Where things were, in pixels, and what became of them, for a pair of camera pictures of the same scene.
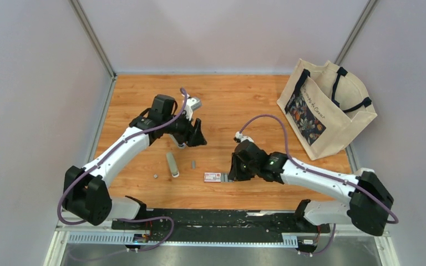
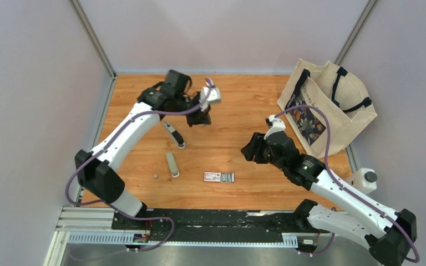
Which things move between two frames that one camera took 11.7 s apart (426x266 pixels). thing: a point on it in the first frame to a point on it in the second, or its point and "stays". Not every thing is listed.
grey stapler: x=181 y=146 stays
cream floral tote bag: x=324 y=104 stays
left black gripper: x=197 y=138 to x=201 y=118
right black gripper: x=234 y=174 to x=253 y=149
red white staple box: x=216 y=177 stays
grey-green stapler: x=172 y=165 stays
